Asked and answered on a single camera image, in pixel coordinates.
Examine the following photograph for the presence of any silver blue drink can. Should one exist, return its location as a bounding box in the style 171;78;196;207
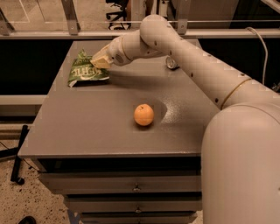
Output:
165;56;179;70

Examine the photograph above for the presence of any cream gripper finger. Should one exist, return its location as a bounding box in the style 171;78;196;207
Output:
90;51;113;68

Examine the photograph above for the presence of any metal window railing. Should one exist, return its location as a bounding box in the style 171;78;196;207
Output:
0;0;280;39

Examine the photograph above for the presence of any black shoe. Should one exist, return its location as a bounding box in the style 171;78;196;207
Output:
18;216;37;224

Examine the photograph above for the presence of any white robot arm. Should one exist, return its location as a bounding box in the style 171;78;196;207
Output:
92;15;280;224

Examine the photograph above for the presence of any grey drawer cabinet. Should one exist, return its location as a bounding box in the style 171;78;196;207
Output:
19;41;218;224

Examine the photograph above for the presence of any green jalapeno chip bag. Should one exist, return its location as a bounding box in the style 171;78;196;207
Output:
68;50;109;88

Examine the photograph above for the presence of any black office chair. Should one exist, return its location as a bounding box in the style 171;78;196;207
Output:
106;0;129;30

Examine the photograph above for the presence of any white cable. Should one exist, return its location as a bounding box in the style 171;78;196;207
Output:
245;26;270;86

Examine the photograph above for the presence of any orange fruit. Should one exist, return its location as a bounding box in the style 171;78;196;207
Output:
134;104;154;126

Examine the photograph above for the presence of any black stand base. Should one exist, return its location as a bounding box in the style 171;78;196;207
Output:
0;125;29;186

